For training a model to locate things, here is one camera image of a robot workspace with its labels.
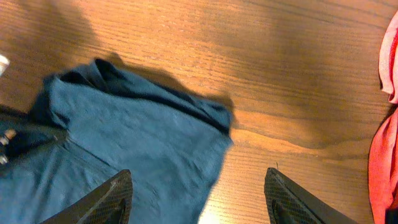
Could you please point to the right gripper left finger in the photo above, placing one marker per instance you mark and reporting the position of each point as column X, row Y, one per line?
column 110, row 203

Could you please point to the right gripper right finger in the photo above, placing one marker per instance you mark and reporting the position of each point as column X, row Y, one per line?
column 287, row 202

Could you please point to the navy blue shorts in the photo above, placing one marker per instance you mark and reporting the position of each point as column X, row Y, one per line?
column 173, row 144

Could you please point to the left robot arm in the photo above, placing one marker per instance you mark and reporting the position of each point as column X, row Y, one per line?
column 4, row 63

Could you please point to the red cloth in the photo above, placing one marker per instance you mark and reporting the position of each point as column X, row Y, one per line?
column 382, row 164

